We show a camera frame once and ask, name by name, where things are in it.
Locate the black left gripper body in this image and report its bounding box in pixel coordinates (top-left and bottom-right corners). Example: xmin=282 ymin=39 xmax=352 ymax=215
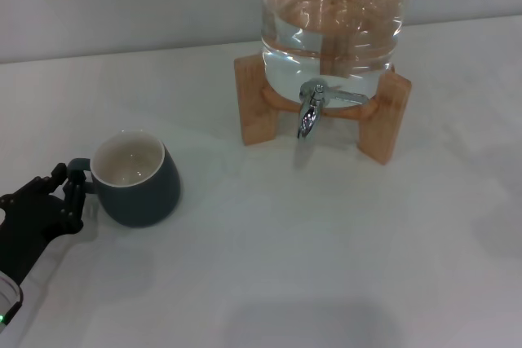
xmin=0 ymin=195 xmax=78 ymax=284

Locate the black ceramic cup white inside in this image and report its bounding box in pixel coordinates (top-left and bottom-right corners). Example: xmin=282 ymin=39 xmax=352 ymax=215
xmin=67 ymin=130 xmax=182 ymax=228

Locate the chrome faucet with lever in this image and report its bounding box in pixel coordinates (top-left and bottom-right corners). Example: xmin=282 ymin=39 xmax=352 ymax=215
xmin=296 ymin=77 xmax=369 ymax=140

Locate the wooden dispenser stand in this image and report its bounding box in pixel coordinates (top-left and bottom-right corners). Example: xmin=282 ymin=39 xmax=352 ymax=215
xmin=233 ymin=53 xmax=413 ymax=166

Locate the glass water dispenser jar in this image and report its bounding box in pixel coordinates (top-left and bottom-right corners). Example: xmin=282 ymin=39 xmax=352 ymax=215
xmin=259 ymin=0 xmax=405 ymax=109

